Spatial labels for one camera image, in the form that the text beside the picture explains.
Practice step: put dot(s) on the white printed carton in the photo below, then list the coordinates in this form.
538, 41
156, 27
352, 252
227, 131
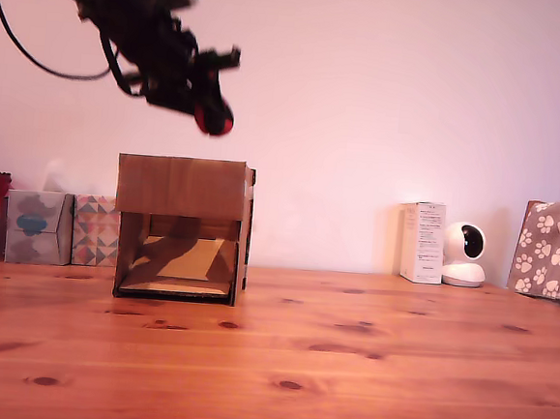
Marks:
422, 245

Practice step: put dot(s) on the cloud print tissue box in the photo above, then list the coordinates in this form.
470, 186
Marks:
36, 229

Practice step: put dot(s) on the triangle pattern tissue box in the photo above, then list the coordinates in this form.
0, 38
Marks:
95, 231

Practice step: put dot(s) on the cardboard dice tower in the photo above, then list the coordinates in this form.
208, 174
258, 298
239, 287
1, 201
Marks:
180, 187

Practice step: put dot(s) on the red and black footbag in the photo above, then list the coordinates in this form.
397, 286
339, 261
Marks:
215, 121

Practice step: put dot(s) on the white tissue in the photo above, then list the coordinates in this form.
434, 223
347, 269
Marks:
55, 177

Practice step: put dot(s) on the small white round camera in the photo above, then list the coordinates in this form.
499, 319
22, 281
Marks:
466, 253

